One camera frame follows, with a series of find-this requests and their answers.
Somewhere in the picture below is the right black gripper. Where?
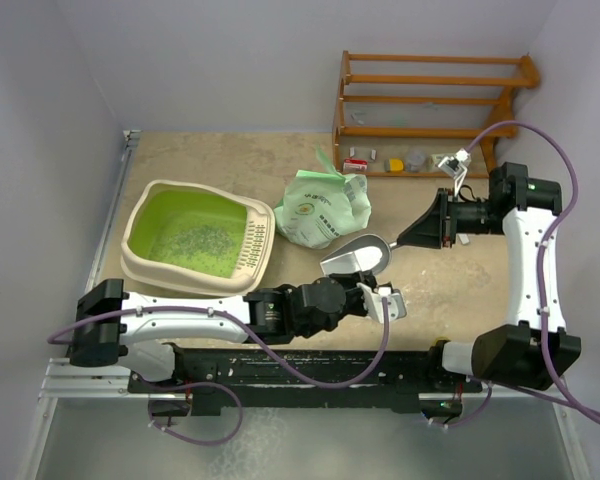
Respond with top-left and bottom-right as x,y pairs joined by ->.
398,187 -> 506,248

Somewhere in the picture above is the silver metal scoop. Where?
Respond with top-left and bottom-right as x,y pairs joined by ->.
320,234 -> 398,276

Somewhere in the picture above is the green cat litter bag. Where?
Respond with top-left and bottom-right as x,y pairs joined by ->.
274,148 -> 371,249

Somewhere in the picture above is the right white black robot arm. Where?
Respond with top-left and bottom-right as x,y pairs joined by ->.
393,162 -> 581,391

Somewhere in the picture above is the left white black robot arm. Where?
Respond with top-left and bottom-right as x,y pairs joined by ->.
69,272 -> 407,392

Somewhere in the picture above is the green white carton box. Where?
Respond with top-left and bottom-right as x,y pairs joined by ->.
430,154 -> 445,171

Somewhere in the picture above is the red white small box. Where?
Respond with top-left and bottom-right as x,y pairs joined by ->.
342,158 -> 369,174

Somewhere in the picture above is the beige litter box green liner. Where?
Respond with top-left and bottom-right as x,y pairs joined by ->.
121,180 -> 276,297

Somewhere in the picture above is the clear plastic cup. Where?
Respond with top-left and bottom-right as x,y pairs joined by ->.
404,148 -> 428,173

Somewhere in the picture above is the yellow grey tape measure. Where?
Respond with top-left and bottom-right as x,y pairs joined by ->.
384,158 -> 404,174

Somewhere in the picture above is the yellow tape roll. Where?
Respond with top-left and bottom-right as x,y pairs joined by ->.
432,337 -> 449,347

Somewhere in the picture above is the wooden shoe rack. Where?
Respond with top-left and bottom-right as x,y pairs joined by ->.
331,50 -> 541,171

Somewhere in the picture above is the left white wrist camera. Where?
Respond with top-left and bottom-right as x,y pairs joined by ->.
357,283 -> 407,324

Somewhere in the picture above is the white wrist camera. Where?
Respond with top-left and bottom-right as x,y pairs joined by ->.
436,149 -> 471,197
357,283 -> 407,324

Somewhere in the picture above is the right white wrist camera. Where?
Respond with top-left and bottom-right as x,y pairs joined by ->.
436,149 -> 471,197

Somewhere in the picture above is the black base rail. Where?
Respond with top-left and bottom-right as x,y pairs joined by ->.
128,347 -> 483,417

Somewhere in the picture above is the aluminium frame rail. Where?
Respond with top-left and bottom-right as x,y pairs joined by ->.
38,355 -> 154,400

